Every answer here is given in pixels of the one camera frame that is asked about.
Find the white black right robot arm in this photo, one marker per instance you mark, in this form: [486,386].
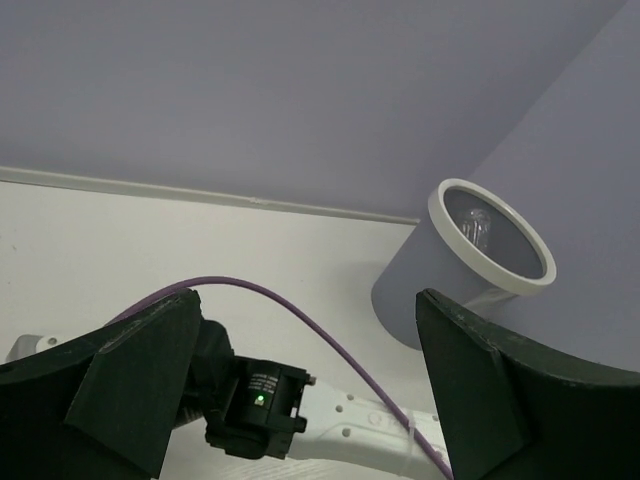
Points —
[258,408]

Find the clear bottle white-blue cap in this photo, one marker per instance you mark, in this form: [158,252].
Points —
[475,224]

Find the white round bin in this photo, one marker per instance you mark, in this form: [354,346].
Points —
[437,255]

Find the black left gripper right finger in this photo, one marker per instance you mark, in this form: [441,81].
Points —
[513,408]

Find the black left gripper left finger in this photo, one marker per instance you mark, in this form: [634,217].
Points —
[103,405]

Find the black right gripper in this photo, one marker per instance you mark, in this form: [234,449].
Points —
[210,381]

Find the aluminium table edge rail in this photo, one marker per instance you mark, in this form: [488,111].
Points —
[133,189]

